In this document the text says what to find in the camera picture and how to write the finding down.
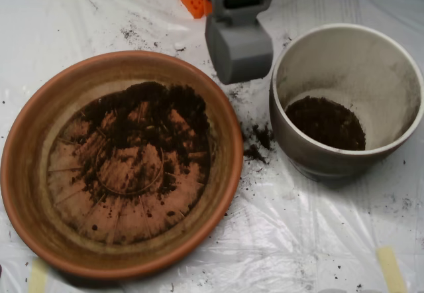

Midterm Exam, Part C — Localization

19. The dark soil pile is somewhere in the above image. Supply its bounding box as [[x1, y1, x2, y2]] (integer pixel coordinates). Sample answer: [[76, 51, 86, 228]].
[[68, 80, 213, 207]]

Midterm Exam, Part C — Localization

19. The dark soil heap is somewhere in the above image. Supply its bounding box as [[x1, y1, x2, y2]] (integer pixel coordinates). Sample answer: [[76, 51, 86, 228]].
[[284, 95, 367, 151]]

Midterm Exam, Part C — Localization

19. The spilled soil patch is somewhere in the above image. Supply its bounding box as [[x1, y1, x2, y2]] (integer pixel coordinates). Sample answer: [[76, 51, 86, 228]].
[[243, 123, 276, 165]]

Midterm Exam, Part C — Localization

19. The white ceramic plant pot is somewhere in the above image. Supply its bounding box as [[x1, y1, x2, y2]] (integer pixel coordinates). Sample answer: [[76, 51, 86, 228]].
[[269, 23, 424, 183]]

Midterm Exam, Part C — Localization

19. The terracotta clay saucer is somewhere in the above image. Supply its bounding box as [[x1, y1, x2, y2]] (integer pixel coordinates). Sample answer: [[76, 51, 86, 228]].
[[0, 50, 244, 281]]

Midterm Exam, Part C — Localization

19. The clear plastic cover sheet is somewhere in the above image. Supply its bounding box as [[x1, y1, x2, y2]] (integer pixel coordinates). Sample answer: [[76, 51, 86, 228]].
[[0, 0, 424, 293]]

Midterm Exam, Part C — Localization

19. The beige masking tape strip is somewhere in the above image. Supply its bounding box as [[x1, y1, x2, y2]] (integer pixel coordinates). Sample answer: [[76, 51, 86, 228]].
[[377, 245, 408, 293], [28, 258, 50, 293]]

